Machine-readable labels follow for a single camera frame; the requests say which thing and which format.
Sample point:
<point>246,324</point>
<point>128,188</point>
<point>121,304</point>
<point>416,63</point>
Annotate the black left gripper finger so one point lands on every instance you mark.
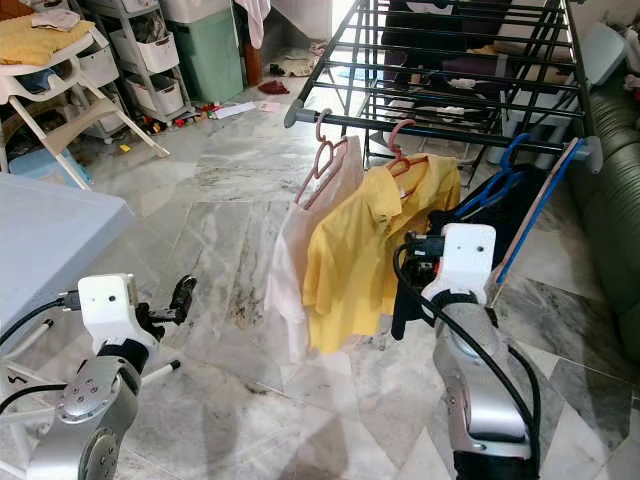
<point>184,298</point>

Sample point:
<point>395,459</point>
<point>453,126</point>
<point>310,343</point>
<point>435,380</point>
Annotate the black garment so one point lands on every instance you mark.
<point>520,215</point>

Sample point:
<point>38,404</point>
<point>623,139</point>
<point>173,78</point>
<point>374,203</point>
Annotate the reddish plastic hanger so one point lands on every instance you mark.
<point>398,150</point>

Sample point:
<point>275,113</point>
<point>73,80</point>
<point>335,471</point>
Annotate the yellow polo shirt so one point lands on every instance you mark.
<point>350,260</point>

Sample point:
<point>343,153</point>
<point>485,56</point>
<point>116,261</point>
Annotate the light blue folding table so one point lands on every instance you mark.
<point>40,250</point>

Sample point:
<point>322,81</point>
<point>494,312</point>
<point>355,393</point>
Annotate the black clothes drying rack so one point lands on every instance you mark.
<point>298,116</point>

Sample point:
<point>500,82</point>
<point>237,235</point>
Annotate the light blue storage box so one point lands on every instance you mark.
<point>50,165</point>

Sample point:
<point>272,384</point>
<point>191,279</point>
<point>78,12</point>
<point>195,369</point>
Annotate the white paper sheet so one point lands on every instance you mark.
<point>233,110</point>

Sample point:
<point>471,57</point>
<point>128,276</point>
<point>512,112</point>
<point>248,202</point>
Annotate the dark green sofa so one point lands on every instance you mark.
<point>615,200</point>

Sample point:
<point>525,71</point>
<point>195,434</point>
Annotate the dark upholstered chair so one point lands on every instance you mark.
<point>410,50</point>

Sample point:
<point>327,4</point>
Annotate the pink paper piece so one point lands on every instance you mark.
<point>268,106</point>

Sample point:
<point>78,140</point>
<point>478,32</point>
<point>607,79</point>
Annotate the red cloth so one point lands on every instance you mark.
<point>273,87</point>

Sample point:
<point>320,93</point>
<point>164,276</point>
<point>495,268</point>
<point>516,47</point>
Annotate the white drawer cart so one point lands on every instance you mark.
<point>150,50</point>

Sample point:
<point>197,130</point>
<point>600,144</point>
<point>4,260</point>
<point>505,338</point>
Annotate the white baby high chair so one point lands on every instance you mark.
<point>40,80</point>

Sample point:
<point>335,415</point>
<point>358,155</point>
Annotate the grey plastic chair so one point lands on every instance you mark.
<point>610,55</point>

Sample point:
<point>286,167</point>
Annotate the white hanging cloth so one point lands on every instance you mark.
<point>253,20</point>

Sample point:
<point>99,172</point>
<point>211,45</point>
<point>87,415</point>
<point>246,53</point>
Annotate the yellow cushion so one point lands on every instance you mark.
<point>40,42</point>

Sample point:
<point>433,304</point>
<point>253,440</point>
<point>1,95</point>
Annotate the pink white small cloth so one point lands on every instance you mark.
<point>57,20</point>

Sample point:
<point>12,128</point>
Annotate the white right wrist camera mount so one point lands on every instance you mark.
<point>465,258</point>

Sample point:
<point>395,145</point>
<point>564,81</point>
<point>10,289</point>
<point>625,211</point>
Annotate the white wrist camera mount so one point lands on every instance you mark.
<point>108,310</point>
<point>465,258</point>

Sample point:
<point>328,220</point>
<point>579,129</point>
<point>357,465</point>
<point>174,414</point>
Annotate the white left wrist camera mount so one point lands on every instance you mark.
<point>108,310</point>

